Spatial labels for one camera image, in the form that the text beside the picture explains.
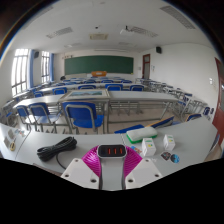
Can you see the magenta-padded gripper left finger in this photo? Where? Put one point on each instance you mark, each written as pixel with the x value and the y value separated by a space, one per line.
pixel 80 171

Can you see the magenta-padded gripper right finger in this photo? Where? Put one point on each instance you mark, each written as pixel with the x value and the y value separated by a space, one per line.
pixel 143 170

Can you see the grey charger with orange ports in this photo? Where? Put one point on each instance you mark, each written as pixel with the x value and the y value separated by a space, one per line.
pixel 112 170

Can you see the small white box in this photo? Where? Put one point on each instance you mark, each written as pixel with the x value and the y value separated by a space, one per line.
pixel 148 147
pixel 169 142

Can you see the dark round badge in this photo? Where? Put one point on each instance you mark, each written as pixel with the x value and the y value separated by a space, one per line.
pixel 165 155

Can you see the blue round badge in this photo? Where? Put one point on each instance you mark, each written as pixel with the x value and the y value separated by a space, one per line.
pixel 175 158

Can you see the white and green board eraser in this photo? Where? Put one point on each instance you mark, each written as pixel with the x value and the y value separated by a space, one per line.
pixel 141 132

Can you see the group of blue chairs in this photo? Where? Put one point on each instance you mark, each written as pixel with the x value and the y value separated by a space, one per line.
pixel 83 115

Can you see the group of grey classroom desks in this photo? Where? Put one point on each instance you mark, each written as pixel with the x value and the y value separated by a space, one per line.
pixel 140 96

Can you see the red door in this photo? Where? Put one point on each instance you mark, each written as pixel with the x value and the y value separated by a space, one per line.
pixel 219 106

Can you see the orange lectern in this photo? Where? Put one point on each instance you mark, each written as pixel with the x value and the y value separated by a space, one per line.
pixel 99 73

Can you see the brown door with window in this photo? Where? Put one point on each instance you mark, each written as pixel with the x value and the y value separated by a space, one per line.
pixel 146 66

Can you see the blue curtain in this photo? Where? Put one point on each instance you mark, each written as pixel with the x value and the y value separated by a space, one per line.
pixel 52 66
pixel 31 68

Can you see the green chalkboard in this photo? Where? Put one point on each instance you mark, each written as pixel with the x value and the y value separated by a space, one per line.
pixel 99 64

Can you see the narrow window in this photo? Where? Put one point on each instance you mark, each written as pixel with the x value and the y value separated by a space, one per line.
pixel 45 66

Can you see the large window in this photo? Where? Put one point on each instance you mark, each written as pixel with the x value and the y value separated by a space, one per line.
pixel 20 71

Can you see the ceiling air conditioner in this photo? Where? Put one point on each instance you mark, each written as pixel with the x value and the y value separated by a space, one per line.
pixel 99 36

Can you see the white ceiling projector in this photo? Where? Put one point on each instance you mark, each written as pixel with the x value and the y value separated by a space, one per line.
pixel 126 31

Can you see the group of ceiling lights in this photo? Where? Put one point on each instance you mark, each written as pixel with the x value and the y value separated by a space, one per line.
pixel 59 32

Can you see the black wall speaker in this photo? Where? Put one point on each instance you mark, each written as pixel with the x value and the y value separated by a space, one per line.
pixel 36 54
pixel 159 50

